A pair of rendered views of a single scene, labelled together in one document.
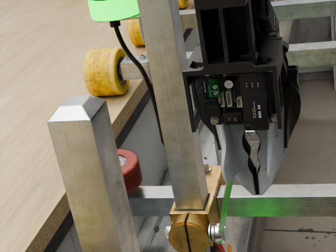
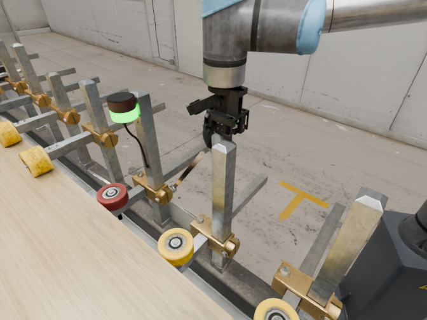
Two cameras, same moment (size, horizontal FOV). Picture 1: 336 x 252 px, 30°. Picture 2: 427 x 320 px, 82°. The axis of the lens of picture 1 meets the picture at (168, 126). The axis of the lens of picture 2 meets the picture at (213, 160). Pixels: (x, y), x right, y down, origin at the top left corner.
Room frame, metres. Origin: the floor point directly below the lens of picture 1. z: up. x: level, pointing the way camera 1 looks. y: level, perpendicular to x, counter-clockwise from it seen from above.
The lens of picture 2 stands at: (0.31, 0.44, 1.38)
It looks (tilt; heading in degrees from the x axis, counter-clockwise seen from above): 37 degrees down; 291
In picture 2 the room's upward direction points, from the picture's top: straight up
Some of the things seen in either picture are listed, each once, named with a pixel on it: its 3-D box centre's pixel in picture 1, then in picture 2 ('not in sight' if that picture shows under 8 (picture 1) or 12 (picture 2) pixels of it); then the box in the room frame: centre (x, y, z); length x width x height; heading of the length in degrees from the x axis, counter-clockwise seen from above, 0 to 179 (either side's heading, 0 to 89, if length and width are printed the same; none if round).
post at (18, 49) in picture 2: not in sight; (42, 101); (1.38, -0.25, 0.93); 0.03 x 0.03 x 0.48; 72
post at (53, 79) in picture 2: not in sight; (74, 131); (1.14, -0.17, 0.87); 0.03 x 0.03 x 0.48; 72
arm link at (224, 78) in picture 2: not in sight; (225, 72); (0.48, -0.07, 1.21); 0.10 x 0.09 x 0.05; 72
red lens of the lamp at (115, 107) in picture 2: not in sight; (121, 101); (0.68, 0.03, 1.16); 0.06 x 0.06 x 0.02
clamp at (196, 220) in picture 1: (196, 208); (152, 188); (0.69, -0.02, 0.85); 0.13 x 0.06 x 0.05; 162
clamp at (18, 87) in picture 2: not in sight; (17, 84); (1.64, -0.33, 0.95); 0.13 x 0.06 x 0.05; 162
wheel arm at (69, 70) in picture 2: not in sight; (40, 77); (1.62, -0.44, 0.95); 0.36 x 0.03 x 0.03; 72
